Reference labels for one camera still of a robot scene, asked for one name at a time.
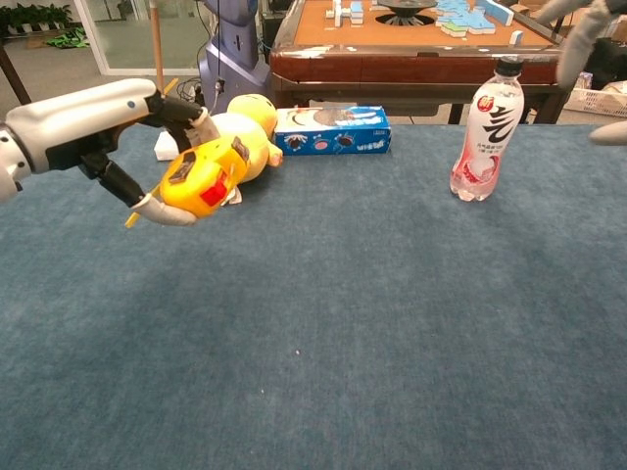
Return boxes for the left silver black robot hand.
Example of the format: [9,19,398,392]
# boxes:
[4,77,251,227]

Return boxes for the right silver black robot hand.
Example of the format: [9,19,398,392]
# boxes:
[533,0,627,147]

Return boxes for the yellow tape measure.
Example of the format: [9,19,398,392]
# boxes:
[124,77,251,229]

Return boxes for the white plastic basket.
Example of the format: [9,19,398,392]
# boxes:
[570,87,627,118]

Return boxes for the small white box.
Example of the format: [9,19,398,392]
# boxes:
[153,131,180,163]

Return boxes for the green potted plants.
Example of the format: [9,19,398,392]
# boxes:
[0,2,74,35]

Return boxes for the wooden pole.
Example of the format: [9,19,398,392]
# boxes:
[151,0,166,92]

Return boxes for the clear pink drink bottle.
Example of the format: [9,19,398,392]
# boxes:
[449,56,526,203]

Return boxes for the black mahjong table centre hub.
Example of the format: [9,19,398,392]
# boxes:
[374,0,440,25]

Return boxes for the yellow plush duck toy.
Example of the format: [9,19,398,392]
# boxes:
[210,92,285,207]

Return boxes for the brown mahjong table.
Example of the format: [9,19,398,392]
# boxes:
[267,0,572,126]

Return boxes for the blue cookie box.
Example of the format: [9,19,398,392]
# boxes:
[273,104,393,157]

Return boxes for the blue felt table mat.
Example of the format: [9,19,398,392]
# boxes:
[0,121,627,470]

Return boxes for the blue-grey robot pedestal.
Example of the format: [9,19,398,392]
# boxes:
[198,0,273,114]

